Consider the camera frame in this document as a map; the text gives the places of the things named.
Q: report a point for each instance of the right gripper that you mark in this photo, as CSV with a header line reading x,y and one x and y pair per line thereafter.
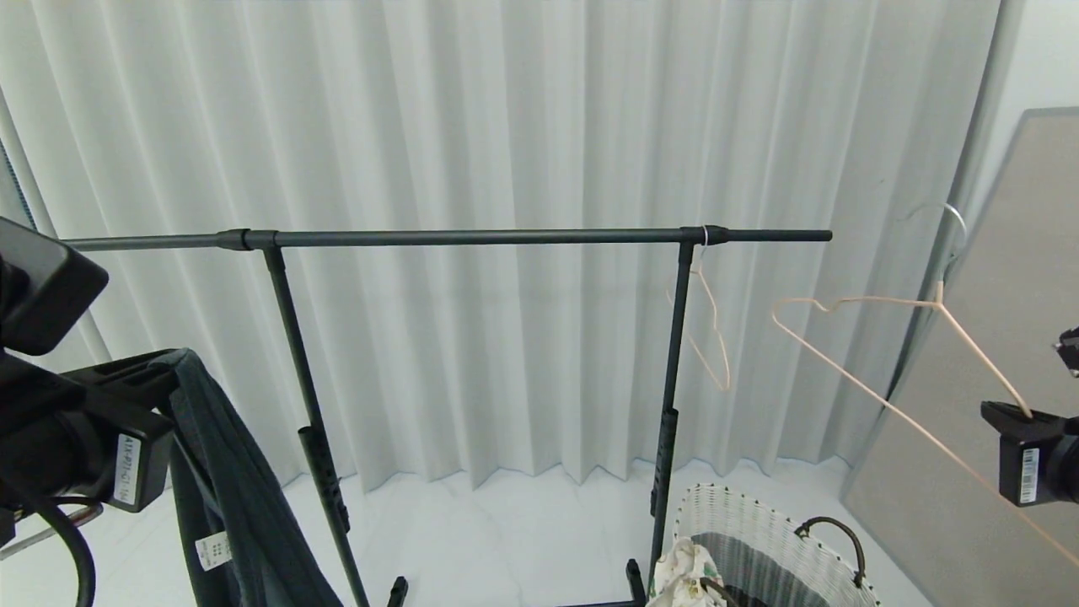
x,y
1058,464

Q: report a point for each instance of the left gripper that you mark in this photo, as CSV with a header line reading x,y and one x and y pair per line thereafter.
x,y
156,464

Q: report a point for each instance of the dark grey garment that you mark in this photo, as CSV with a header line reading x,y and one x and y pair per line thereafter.
x,y
244,506

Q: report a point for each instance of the pink clothes hanger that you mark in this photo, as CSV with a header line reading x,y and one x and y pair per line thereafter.
x,y
939,295
727,371

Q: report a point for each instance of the white laundry basket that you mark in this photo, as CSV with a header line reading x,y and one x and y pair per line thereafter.
x,y
759,514

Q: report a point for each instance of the black clothes rack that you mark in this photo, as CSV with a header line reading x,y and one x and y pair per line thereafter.
x,y
464,238

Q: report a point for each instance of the beige partition panel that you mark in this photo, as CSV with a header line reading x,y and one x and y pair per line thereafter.
x,y
969,548

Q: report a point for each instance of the cream printed garment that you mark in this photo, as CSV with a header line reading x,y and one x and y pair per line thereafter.
x,y
683,573

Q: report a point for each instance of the white curtain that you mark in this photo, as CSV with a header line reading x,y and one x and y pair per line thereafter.
x,y
506,126

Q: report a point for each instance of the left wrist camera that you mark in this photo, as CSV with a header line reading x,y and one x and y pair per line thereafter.
x,y
42,287

